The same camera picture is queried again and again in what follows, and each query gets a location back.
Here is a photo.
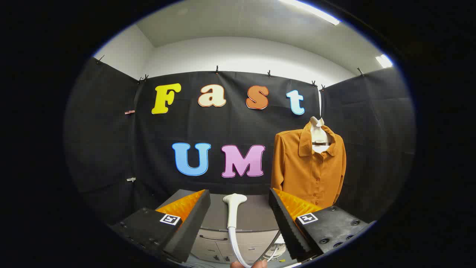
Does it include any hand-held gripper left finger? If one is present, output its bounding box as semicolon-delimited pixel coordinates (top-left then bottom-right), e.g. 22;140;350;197
110;189;211;264

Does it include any long ceiling light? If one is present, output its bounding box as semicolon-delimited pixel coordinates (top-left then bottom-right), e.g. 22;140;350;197
279;0;341;26

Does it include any white garment form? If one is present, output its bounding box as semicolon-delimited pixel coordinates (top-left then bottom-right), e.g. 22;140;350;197
310;89;333;154

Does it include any grey drawer cabinet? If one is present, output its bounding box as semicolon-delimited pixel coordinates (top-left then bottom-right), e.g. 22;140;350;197
156;189;287;265

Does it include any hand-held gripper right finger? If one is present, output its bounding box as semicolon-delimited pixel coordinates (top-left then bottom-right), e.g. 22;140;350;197
268;188;372;262

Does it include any orange button shirt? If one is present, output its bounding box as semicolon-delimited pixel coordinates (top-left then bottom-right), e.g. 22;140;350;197
271;121;347;209

